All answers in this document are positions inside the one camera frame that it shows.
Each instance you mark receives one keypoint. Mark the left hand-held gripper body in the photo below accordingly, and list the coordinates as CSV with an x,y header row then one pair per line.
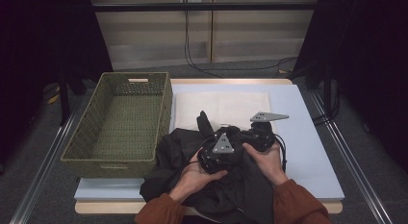
x,y
223,145

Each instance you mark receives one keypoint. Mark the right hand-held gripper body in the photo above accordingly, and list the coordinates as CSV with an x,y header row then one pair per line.
x,y
263,134

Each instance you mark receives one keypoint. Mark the dark garment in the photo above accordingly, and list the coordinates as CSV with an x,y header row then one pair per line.
x,y
243,185

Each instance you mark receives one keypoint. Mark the green woven basket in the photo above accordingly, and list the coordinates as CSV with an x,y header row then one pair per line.
x,y
128,121

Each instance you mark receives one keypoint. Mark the person's right hand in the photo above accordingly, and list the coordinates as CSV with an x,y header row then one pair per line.
x,y
269,163

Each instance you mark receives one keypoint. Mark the person's left hand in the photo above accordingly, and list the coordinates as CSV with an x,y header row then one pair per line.
x,y
192,180

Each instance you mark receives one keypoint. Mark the light blue foam mat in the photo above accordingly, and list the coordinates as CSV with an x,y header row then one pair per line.
x,y
304,137

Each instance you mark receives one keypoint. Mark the black metal stand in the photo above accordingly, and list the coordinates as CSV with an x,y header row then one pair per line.
x,y
64,102
327,89

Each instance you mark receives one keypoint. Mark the dark curtain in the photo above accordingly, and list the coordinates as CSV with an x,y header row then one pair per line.
x,y
38,41
369,57

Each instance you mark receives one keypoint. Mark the black horizontal bar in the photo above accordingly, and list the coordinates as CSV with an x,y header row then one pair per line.
x,y
205,6

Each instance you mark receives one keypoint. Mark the yellow tape piece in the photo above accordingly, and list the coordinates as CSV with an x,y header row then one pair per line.
x,y
53,99

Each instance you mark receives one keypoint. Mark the metal floor rail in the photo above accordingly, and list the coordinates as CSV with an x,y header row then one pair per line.
x,y
352,172
41,172

